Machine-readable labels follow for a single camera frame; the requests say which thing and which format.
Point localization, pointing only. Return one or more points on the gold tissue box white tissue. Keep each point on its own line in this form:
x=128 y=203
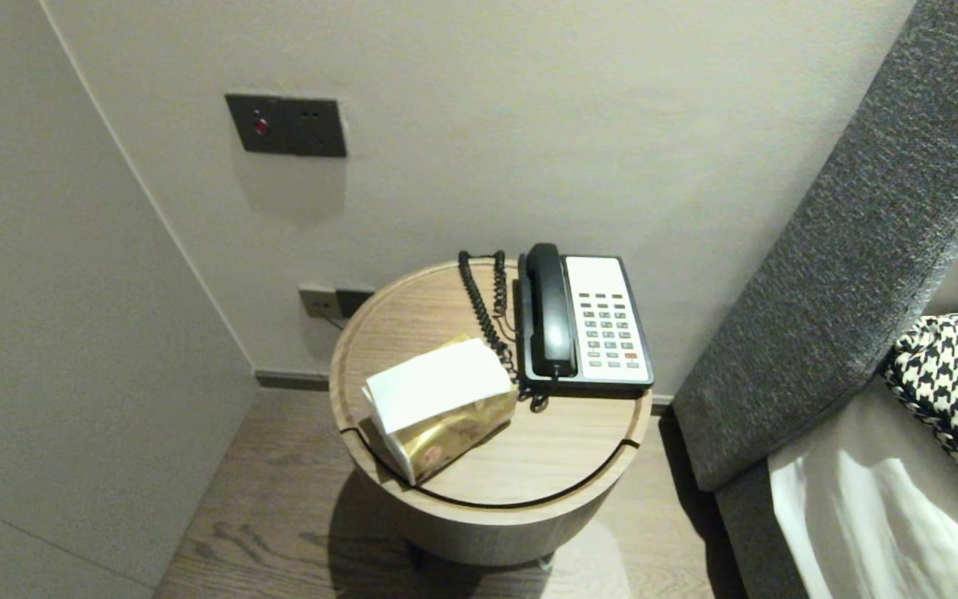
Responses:
x=437 y=383

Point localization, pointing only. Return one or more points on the round wooden side table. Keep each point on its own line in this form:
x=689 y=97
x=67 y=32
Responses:
x=429 y=316

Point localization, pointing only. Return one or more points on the black telephone handset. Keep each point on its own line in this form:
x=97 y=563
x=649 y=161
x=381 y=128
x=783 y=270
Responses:
x=550 y=316

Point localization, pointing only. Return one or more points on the white and black telephone base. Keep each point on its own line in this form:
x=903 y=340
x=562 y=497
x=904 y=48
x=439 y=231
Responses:
x=604 y=333

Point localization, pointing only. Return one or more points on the grey fabric bed base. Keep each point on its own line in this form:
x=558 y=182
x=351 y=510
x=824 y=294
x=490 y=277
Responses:
x=749 y=541

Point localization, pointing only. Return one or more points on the grey fabric headboard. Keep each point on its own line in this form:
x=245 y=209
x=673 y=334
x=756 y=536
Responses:
x=861 y=249

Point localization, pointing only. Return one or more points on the black wall socket plate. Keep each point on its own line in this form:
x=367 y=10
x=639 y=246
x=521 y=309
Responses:
x=354 y=301

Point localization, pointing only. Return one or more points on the grey wall socket plate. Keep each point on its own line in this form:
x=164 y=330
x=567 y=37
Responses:
x=317 y=301

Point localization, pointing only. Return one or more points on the dark wall switch panel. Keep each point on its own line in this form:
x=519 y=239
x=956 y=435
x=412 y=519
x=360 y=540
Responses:
x=288 y=125

